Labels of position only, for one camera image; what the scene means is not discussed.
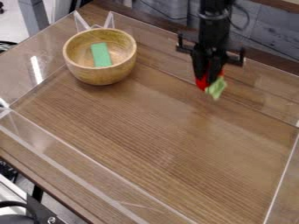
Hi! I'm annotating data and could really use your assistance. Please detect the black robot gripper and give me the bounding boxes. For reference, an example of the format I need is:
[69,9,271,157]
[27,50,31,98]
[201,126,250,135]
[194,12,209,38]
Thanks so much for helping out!
[177,18,246,84]

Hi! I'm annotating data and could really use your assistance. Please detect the red plush fruit green leaf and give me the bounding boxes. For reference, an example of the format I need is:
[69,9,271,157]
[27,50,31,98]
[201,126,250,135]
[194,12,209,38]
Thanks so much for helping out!
[195,71,229,101]

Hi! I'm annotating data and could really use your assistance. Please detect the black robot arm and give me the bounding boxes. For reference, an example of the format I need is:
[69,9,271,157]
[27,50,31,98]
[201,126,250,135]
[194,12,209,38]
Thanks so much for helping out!
[177,0,246,89]

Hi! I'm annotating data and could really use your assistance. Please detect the clear acrylic tray walls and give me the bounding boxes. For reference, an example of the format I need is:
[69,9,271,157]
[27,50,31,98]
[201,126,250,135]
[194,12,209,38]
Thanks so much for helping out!
[0,16,299,224]

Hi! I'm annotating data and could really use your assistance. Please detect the green rectangular block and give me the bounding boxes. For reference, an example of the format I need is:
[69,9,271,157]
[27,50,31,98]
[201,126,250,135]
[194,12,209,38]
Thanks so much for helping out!
[91,43,113,67]

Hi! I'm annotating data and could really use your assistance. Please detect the wooden bowl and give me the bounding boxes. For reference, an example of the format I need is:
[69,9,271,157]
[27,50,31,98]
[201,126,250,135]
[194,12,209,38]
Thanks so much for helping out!
[63,28,137,86]

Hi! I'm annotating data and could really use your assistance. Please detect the black metal bracket with screw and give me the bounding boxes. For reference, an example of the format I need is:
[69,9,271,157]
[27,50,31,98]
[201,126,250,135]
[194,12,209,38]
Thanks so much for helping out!
[27,196,67,224]

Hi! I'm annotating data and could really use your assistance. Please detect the black cable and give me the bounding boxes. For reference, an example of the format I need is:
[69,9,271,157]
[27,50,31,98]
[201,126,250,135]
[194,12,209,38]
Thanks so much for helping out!
[0,200,39,224]

